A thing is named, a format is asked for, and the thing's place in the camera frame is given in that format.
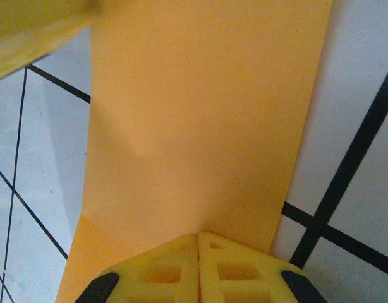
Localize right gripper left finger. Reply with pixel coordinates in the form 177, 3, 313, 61
81, 232, 200, 303

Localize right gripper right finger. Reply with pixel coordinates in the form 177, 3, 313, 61
198, 232, 329, 303

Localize yellow cloth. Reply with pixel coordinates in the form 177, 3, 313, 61
54, 0, 334, 303

